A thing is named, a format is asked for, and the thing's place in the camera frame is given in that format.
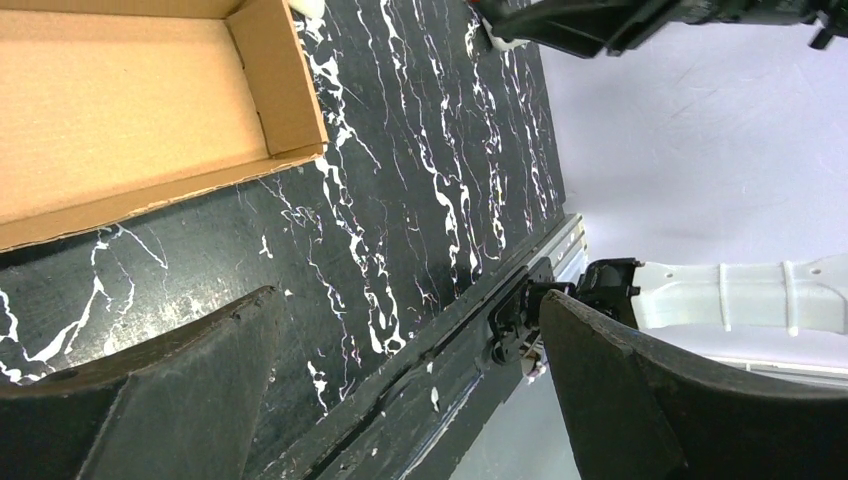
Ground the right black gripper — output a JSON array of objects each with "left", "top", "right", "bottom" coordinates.
[{"left": 476, "top": 0, "right": 847, "bottom": 59}]

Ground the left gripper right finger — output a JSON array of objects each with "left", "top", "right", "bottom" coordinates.
[{"left": 539, "top": 291, "right": 847, "bottom": 479}]

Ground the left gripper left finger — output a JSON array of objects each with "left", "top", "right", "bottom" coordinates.
[{"left": 1, "top": 286, "right": 282, "bottom": 479}]

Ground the brown cardboard box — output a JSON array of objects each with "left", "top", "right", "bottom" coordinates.
[{"left": 1, "top": 0, "right": 328, "bottom": 251}]

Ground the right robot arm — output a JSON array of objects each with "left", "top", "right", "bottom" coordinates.
[{"left": 473, "top": 1, "right": 847, "bottom": 363}]

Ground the aluminium rail frame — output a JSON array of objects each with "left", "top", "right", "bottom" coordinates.
[{"left": 397, "top": 213, "right": 848, "bottom": 480}]

